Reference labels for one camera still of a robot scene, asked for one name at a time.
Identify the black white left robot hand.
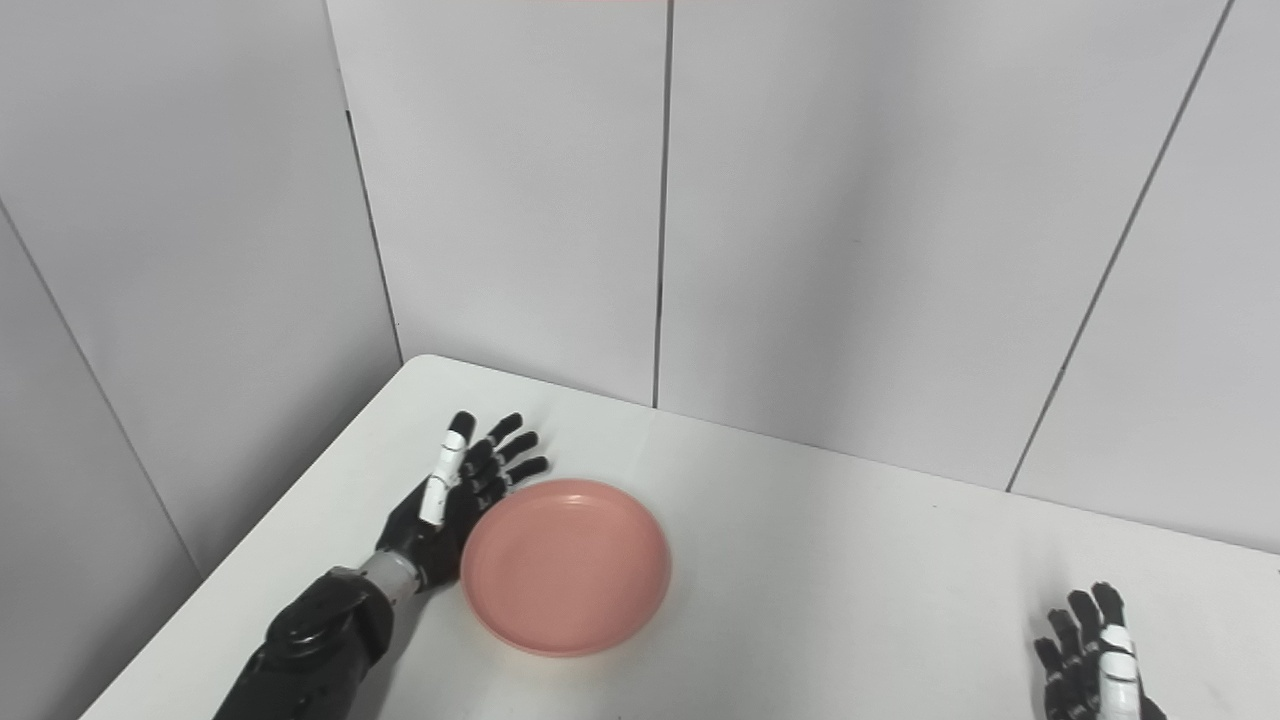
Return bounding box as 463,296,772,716
375,411,550,593

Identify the pink round plate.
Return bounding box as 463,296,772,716
460,479,672,658

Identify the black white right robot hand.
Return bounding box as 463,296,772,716
1033,582,1167,720

